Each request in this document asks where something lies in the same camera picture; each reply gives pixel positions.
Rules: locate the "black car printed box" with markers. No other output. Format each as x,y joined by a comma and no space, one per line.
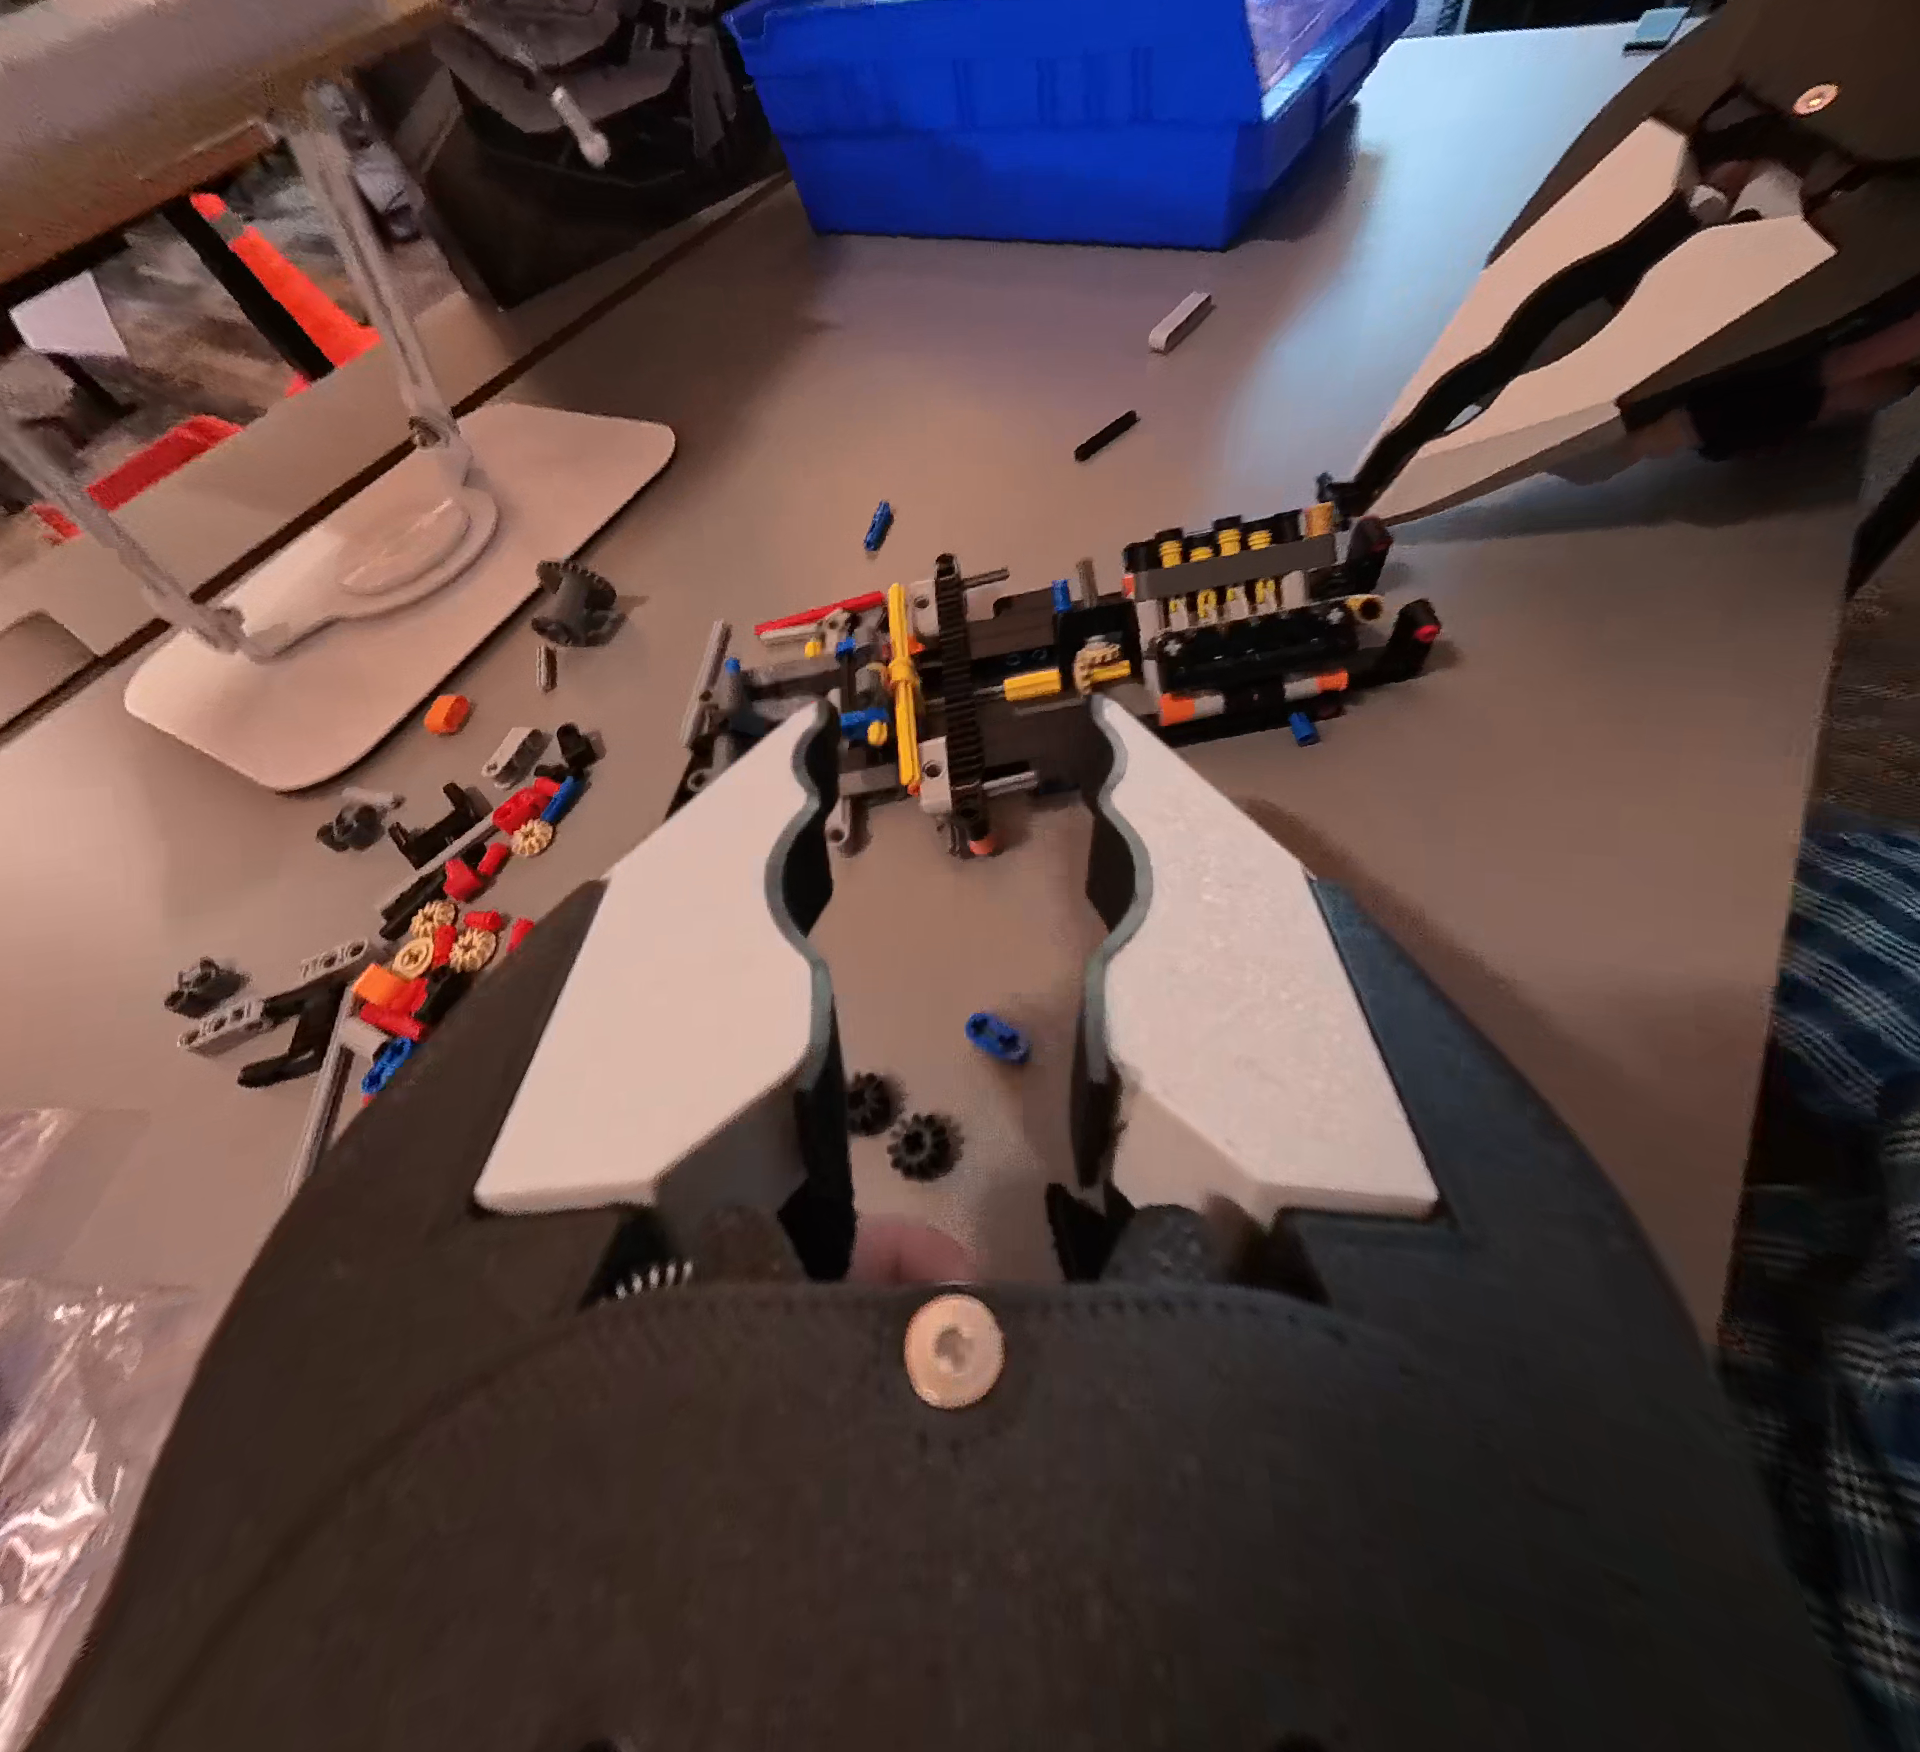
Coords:
630,57

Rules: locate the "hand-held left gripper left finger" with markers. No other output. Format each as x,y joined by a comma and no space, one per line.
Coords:
674,1018

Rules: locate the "partly built lego car chassis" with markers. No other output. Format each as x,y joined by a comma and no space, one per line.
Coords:
1246,628

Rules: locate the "light grey lego beam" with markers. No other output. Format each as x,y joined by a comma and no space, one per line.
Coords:
1181,323

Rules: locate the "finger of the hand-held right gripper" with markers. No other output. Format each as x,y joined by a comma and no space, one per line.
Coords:
1591,223
1665,313

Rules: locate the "pile of loose lego pieces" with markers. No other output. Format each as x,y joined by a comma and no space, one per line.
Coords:
435,913

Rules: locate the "orange lego piece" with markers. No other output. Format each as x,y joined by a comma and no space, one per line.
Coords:
446,714

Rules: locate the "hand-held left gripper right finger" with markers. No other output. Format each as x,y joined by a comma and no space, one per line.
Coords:
1259,1032

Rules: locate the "blue short lego liftarm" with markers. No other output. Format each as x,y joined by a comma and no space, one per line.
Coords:
998,1038

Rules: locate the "black lego gear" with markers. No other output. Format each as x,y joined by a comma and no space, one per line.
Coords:
867,1102
924,1147

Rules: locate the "black lego axle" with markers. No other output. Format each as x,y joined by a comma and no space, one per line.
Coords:
1105,436

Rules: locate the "dark grey lego differential gear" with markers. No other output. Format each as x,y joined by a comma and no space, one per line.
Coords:
577,601

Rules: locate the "blue plastic bin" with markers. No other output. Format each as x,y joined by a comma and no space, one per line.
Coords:
1019,118

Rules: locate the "person's right hand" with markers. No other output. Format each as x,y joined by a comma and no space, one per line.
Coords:
1875,365

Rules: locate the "black lego connector piece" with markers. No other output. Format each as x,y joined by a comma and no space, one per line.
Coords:
1335,492

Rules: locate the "blue plaid shirt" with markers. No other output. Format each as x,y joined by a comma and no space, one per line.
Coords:
1830,1332

